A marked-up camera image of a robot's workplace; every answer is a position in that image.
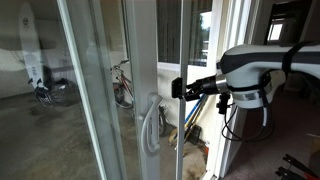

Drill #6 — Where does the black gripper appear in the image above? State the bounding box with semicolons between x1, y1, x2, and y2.
171;74;219;102

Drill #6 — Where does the black dustpan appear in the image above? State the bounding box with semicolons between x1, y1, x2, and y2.
186;124;203;146

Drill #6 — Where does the window with vertical blinds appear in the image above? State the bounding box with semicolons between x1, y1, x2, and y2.
156;0;216;73

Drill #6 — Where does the bicycle with blue saddle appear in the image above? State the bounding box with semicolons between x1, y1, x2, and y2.
109;59;168;137

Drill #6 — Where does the black bag pile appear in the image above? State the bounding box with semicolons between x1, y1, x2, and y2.
33;64;81;108

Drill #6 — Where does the red black clamp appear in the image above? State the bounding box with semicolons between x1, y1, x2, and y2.
274;165;303;180
282;153;320;179

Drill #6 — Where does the brown cardboard box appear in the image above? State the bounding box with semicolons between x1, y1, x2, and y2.
305;132;320;168

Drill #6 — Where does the white surfboard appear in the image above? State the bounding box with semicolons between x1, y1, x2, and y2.
18;1;45;90

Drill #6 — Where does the blue handled broom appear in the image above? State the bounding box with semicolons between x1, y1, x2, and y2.
183;94;208;128

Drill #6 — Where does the wooden handled broom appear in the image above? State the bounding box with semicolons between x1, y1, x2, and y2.
168;99;204;146

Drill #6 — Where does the grey door pull handle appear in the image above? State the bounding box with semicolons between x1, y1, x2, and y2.
139;93;164;158

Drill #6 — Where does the glass door with handle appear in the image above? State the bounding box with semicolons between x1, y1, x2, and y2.
0;0;160;180

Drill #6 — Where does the white door frame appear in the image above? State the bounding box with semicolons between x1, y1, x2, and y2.
199;0;256;180

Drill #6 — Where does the fixed glass panel white frame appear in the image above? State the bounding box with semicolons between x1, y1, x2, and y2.
0;0;129;180

